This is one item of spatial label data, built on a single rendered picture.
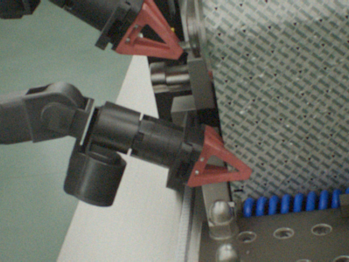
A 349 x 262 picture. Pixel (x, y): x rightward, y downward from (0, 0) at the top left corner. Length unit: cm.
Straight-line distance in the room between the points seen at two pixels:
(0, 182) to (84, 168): 266
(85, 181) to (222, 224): 18
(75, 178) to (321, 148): 31
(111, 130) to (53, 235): 215
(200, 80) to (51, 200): 236
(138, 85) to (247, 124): 88
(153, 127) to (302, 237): 22
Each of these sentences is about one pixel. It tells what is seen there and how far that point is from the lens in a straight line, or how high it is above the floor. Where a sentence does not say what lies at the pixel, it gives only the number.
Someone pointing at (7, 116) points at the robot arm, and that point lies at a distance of 93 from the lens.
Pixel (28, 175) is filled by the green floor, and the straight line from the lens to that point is 359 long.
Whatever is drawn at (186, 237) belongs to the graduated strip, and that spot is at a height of 90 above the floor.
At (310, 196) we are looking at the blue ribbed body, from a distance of 96.
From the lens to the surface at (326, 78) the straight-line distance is 92.
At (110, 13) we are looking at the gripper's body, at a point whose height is 130.
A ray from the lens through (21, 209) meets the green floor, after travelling 331.
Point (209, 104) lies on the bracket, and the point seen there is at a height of 114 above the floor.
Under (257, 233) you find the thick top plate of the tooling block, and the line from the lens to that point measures 92.
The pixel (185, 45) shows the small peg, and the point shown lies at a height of 123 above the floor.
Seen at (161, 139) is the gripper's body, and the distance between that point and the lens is 92.
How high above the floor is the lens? 153
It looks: 25 degrees down
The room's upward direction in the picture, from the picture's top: 11 degrees counter-clockwise
